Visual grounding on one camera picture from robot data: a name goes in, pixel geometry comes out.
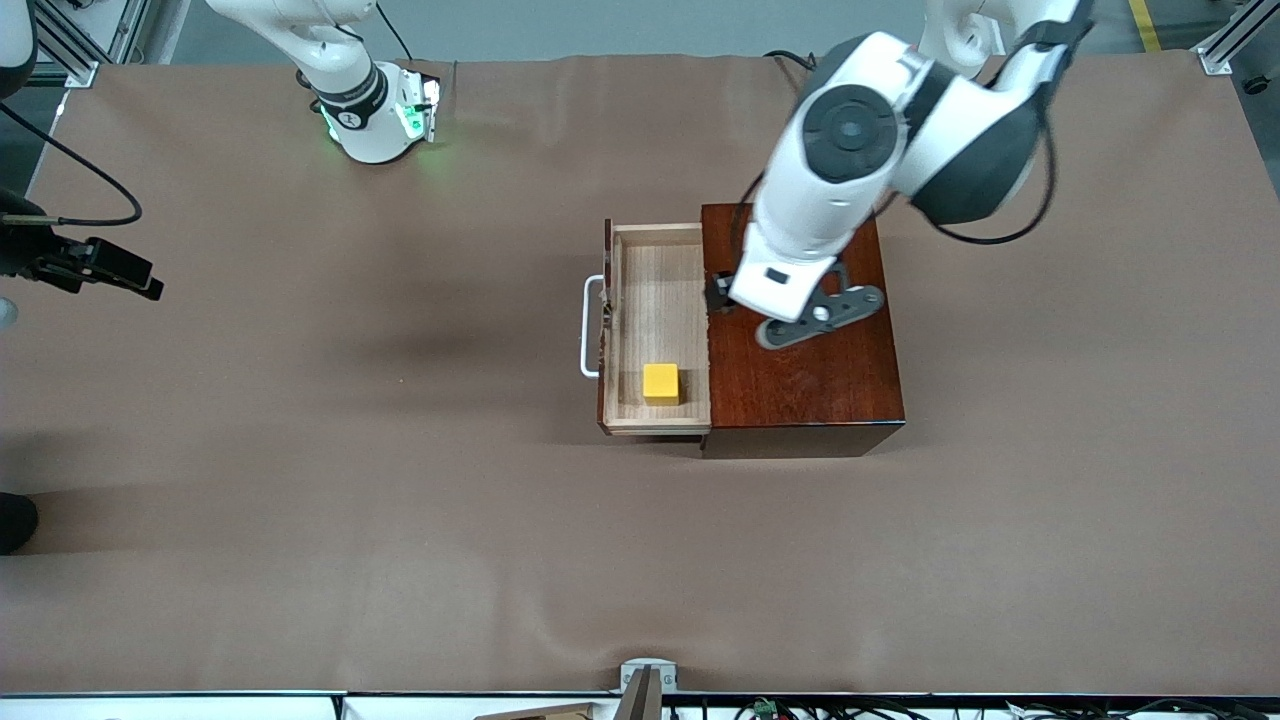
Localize wooden drawer with white handle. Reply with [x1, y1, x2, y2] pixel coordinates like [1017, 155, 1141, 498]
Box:
[581, 218, 713, 437]

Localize dark wooden cabinet box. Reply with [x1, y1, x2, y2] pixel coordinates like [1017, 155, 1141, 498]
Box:
[700, 202, 907, 459]

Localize black round object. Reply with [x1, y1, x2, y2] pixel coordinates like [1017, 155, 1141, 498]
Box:
[0, 492, 39, 557]

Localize brown table cloth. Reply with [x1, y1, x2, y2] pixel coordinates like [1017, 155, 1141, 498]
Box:
[0, 52, 1280, 696]

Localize yellow floor tape stripe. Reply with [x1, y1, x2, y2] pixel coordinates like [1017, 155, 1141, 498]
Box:
[1128, 0, 1166, 53]

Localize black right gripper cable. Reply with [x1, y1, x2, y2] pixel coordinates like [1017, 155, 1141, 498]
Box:
[0, 100, 143, 226]

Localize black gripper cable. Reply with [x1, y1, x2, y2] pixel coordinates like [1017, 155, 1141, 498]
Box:
[0, 100, 143, 226]
[735, 30, 1061, 271]

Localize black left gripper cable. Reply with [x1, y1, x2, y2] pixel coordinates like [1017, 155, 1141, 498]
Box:
[735, 30, 1061, 271]

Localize thin black base cable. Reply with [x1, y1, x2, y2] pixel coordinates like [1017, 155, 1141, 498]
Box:
[375, 0, 423, 63]

